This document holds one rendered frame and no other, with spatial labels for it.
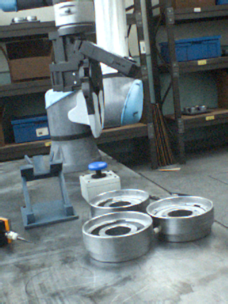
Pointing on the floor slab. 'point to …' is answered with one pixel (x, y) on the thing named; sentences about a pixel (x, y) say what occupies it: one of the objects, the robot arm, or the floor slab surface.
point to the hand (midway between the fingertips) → (100, 130)
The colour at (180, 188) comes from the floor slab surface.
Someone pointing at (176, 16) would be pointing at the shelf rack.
